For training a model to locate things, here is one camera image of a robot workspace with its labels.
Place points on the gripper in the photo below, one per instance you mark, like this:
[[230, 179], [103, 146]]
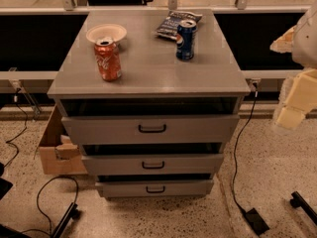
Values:
[[307, 42]]

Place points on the grey bottom drawer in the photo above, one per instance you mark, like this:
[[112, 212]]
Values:
[[154, 188]]

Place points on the grey drawer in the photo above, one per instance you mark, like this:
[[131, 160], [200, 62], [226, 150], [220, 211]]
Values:
[[166, 164], [113, 130], [154, 188]]

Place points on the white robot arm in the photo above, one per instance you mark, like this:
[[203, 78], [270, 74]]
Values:
[[301, 42]]

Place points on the grey middle drawer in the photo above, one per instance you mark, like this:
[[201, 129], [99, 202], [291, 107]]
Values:
[[166, 164]]

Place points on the grey drawer cabinet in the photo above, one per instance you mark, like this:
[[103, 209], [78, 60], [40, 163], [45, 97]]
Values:
[[153, 83]]

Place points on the grey top drawer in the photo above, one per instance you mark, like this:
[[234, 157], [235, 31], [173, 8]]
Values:
[[113, 130]]

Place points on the black stand leg right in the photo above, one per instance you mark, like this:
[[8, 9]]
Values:
[[298, 201]]

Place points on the black stand leg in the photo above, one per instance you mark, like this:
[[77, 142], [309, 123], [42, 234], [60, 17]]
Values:
[[298, 201], [72, 213]]

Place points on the blue pepsi can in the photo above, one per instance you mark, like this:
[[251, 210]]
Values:
[[185, 39]]

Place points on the black power adapter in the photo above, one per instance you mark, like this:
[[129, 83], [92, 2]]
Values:
[[256, 222]]

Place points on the dark blue chip bag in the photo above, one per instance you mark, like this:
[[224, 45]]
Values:
[[168, 27]]

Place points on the white paper bowl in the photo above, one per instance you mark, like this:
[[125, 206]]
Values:
[[116, 32]]

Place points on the orange coca-cola can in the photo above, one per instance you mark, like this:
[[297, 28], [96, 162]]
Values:
[[107, 58]]

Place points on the cardboard box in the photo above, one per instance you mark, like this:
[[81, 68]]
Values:
[[59, 156]]

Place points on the black stand leg left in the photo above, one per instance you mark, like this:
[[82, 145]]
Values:
[[72, 213]]

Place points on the metal railing frame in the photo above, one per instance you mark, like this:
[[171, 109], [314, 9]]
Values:
[[158, 7]]

